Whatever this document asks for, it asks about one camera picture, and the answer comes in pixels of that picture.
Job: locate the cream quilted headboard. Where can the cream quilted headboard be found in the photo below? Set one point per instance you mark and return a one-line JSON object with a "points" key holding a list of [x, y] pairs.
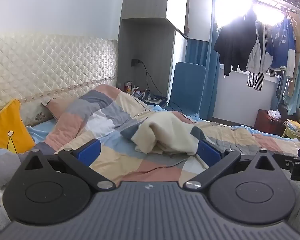
{"points": [[52, 62]]}

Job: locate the blue hanging jersey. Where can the blue hanging jersey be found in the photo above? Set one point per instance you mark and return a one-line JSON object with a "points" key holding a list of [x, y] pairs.
{"points": [[281, 45]]}

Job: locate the light blue bed sheet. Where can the light blue bed sheet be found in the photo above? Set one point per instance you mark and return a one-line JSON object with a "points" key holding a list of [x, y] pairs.
{"points": [[40, 130]]}

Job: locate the beige floral cushion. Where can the beige floral cushion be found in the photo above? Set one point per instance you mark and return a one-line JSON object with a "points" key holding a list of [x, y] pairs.
{"points": [[35, 112]]}

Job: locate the white plastic bag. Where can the white plastic bag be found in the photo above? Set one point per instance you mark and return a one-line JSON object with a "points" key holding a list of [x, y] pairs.
{"points": [[274, 113]]}

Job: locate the black wall charger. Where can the black wall charger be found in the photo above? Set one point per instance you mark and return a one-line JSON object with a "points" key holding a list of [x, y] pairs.
{"points": [[135, 62]]}

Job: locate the yellow stool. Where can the yellow stool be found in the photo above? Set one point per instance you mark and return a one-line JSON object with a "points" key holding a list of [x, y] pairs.
{"points": [[288, 132]]}

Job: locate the beige hanging garment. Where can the beige hanging garment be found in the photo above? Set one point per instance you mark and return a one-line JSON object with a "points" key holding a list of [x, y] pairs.
{"points": [[298, 35]]}

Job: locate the group of small bottles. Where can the group of small bottles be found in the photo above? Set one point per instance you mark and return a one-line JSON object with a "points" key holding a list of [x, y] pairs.
{"points": [[129, 87]]}

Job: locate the grey wall cabinet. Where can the grey wall cabinet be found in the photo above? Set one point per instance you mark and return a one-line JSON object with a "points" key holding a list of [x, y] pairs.
{"points": [[150, 30]]}

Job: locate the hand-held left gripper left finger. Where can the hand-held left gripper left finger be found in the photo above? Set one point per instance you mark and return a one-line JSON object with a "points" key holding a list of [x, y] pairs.
{"points": [[88, 152]]}

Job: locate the red-brown box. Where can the red-brown box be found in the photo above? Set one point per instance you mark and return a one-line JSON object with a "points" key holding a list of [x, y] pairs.
{"points": [[268, 122]]}

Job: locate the white hanging garment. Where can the white hanging garment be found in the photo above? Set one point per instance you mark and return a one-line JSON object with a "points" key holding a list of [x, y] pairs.
{"points": [[257, 57]]}

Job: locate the yellow pillow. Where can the yellow pillow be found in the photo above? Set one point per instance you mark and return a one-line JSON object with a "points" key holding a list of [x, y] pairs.
{"points": [[5, 127]]}

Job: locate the pink pillow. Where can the pink pillow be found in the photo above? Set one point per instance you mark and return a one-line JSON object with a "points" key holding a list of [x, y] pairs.
{"points": [[58, 107]]}

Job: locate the striped hanging garment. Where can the striped hanging garment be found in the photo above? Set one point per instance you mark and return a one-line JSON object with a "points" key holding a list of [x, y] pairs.
{"points": [[256, 80]]}

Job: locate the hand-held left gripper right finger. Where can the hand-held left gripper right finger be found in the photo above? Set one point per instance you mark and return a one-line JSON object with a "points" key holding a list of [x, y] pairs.
{"points": [[208, 153]]}

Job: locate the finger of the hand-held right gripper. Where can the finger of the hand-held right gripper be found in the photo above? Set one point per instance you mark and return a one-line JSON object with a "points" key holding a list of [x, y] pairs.
{"points": [[285, 159]]}

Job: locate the stack of books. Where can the stack of books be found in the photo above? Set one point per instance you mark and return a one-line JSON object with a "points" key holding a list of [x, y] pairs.
{"points": [[295, 127]]}

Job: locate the light blue hanging garment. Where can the light blue hanging garment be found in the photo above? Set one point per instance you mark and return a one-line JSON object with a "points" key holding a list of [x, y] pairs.
{"points": [[296, 85]]}

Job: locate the blue padded board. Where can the blue padded board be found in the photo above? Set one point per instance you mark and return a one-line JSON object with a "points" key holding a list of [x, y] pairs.
{"points": [[188, 87]]}

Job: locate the pastel patchwork quilt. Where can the pastel patchwork quilt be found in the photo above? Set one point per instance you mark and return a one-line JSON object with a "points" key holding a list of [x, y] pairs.
{"points": [[120, 155]]}

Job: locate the blue curtain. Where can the blue curtain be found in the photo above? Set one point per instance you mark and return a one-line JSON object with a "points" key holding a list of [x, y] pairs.
{"points": [[205, 67]]}

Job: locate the cluttered nightstand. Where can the cluttered nightstand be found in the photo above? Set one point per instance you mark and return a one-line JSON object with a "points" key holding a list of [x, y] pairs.
{"points": [[152, 98]]}

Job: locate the cream sweater with blue stripes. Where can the cream sweater with blue stripes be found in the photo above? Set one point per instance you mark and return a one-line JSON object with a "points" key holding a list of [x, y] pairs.
{"points": [[165, 130]]}

